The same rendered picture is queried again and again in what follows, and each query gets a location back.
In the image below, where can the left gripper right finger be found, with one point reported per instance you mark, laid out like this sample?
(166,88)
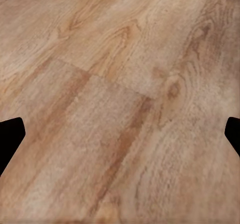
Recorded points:
(232,132)

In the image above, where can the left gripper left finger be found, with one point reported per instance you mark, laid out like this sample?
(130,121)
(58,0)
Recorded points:
(12,133)

